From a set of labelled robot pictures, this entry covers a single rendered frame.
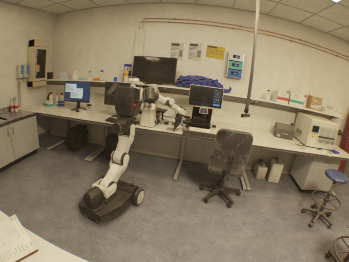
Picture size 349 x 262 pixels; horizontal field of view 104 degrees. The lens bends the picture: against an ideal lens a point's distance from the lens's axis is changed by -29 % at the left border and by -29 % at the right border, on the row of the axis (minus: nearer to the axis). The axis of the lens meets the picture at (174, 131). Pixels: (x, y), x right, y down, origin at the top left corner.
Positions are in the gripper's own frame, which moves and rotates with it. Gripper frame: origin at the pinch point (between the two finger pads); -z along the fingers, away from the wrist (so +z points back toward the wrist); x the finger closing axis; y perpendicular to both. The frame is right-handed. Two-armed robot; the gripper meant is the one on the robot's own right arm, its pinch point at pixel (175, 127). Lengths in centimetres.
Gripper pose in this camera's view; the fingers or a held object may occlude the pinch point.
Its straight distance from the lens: 246.1
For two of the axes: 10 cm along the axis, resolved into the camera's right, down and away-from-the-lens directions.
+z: 3.0, -9.0, -3.2
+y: -9.4, -3.4, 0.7
